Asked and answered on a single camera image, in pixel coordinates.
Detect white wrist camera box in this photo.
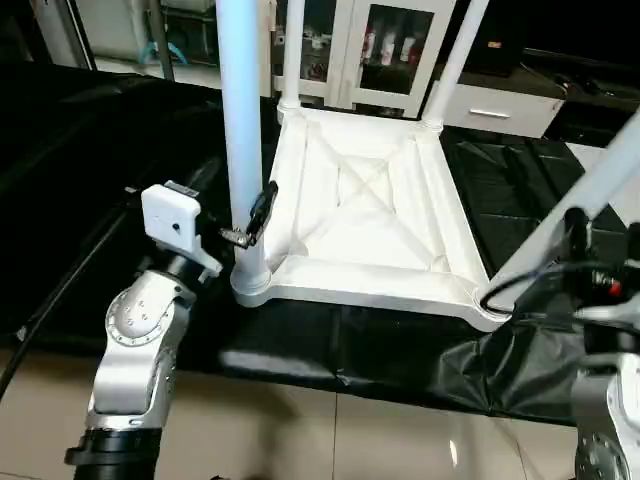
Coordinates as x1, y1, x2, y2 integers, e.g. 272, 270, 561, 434
575, 300, 640, 333
140, 182, 225, 283

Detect black box with yellow label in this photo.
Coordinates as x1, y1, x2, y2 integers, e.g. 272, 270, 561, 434
465, 0, 526, 76

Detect black plastic work mat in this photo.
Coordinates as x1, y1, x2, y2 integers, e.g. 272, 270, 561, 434
0, 60, 640, 426

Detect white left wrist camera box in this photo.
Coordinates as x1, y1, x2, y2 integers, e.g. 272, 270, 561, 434
140, 182, 225, 283

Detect white low drawer unit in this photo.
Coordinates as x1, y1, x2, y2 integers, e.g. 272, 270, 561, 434
420, 82, 567, 139

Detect white plastic children's table top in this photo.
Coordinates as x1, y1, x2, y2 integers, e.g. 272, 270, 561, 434
232, 100, 513, 331

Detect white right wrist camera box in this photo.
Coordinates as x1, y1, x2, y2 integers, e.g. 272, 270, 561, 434
575, 300, 640, 333

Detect white glass door cabinet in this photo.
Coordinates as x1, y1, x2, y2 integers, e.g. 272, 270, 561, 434
268, 0, 463, 116

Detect teal plastic object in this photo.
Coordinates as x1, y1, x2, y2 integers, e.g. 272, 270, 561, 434
160, 38, 193, 67

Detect white side table board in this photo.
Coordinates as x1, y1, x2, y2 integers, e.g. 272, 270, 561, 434
565, 140, 640, 233

